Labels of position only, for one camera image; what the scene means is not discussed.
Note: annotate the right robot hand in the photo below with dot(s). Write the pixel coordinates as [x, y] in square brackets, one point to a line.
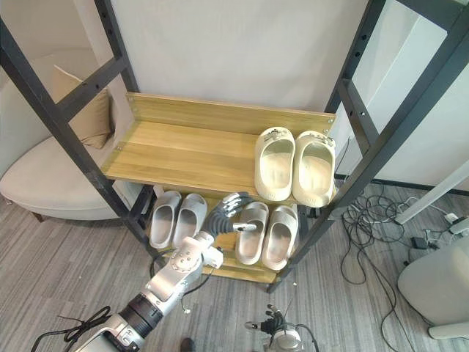
[274, 322]

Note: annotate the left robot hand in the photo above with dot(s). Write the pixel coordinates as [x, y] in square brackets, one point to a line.
[220, 221]

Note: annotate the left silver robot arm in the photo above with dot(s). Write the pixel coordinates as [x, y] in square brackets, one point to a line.
[172, 278]

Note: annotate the small wooden rack shelf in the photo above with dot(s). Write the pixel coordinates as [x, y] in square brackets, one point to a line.
[227, 253]

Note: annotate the large wooden rack shelf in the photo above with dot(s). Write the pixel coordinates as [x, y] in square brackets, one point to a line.
[190, 150]

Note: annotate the light grey slipper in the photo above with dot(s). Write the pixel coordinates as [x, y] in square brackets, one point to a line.
[163, 223]
[188, 223]

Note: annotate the beige slipper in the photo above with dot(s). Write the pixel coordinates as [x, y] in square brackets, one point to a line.
[249, 245]
[278, 242]

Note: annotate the cream slipper with charms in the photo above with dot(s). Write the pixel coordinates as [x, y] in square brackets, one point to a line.
[275, 168]
[314, 172]

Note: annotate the black power adapter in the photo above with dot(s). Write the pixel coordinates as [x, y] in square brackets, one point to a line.
[418, 243]

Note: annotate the white rounded appliance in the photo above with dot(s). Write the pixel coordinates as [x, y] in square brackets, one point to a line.
[436, 289]

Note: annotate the tan cushion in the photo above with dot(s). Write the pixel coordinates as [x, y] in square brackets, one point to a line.
[88, 113]

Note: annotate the cream upholstered armchair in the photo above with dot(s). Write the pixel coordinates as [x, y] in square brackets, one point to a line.
[44, 183]

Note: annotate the white table leg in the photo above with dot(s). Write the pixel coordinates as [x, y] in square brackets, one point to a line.
[432, 196]

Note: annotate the white power strip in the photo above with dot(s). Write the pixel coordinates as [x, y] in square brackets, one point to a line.
[458, 223]

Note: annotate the black metal rack frame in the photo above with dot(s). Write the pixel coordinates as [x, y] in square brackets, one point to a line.
[58, 110]

